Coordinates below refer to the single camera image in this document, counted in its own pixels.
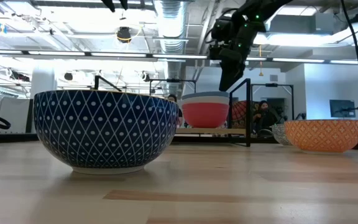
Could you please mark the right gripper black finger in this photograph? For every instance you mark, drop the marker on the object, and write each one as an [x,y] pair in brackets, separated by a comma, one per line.
[230,76]

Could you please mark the white bowl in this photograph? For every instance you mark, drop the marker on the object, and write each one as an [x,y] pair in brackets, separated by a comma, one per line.
[205,100]

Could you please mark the red leaf-patterned bowl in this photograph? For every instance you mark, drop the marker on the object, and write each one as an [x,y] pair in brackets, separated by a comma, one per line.
[279,133]

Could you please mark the cyan bowl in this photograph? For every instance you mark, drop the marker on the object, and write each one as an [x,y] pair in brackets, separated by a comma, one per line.
[322,135]

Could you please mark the yellow bowl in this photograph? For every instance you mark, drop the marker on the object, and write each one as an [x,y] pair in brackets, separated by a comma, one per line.
[104,130]

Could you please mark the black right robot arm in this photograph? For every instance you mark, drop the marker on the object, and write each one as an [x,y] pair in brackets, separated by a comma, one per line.
[269,11]

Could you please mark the red patterned cloth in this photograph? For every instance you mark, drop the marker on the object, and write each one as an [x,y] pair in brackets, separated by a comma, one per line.
[239,112]

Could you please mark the person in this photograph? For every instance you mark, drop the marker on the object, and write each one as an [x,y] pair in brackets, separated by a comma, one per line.
[173,98]
[264,118]

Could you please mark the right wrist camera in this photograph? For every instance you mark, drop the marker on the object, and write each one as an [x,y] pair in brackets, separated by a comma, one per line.
[221,34]

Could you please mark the black ceiling camera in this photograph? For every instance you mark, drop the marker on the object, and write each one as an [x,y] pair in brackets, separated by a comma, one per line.
[123,34]

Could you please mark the black metal rig frame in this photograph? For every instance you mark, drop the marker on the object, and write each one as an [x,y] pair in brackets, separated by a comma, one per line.
[272,85]
[172,80]

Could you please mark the silver ventilation duct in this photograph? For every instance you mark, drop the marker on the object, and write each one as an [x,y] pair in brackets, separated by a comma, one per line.
[171,37]

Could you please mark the dark wall monitor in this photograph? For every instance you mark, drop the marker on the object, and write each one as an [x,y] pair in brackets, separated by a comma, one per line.
[342,108]

